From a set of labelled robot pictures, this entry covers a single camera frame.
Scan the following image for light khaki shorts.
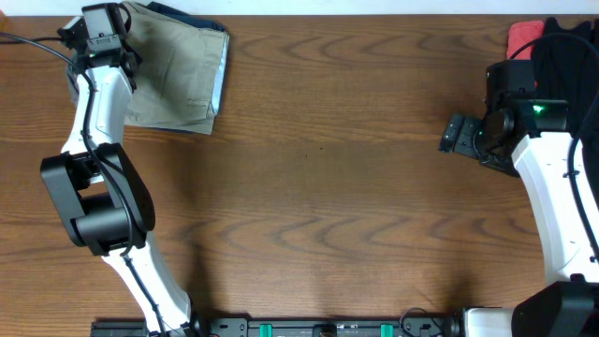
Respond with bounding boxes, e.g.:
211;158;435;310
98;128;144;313
124;2;229;135

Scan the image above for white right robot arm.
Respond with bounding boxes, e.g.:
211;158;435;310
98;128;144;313
439;59;598;336

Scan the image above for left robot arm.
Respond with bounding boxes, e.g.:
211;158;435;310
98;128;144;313
40;3;200;336

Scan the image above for red cloth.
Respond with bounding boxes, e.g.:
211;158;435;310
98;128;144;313
505;21;545;58

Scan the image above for black cloth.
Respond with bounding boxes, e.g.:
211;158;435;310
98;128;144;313
532;18;598;204

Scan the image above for folded navy blue shorts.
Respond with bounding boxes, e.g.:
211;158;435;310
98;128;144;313
146;2;226;32

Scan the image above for folded grey shorts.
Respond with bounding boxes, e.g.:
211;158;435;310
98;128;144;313
66;66;80;106

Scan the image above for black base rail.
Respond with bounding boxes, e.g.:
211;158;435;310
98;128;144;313
90;315;464;337

